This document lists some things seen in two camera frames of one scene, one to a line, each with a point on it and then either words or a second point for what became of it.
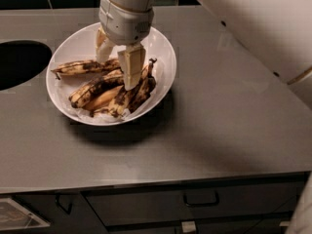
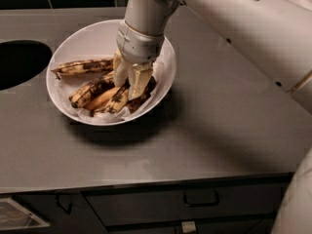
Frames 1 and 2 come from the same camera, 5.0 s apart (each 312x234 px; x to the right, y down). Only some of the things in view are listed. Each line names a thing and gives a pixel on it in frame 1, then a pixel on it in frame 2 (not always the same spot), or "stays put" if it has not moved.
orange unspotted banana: x=100 y=100 stays put
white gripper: x=125 y=24 to x=138 y=45
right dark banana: x=147 y=84 stays put
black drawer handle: x=215 y=203 stays put
